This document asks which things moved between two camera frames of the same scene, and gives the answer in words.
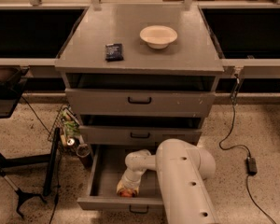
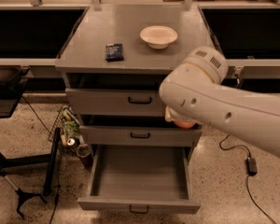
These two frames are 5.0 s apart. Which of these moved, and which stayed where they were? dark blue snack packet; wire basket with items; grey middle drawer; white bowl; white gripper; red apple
Moved: white gripper; red apple
Stayed: dark blue snack packet; wire basket with items; white bowl; grey middle drawer
